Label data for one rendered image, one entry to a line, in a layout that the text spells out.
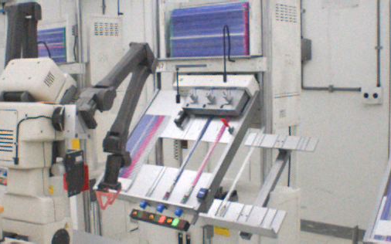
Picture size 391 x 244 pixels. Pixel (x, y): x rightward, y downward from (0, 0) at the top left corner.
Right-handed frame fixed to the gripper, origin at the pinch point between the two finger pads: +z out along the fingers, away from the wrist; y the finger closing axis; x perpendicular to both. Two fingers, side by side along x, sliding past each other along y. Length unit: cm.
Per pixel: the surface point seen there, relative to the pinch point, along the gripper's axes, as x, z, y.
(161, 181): 11, -3, -51
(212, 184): 37, -9, -37
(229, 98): 36, -48, -62
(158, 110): -3, -35, -92
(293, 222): 83, 16, -105
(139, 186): 1, 2, -55
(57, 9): -172, -107, -326
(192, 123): 19, -32, -73
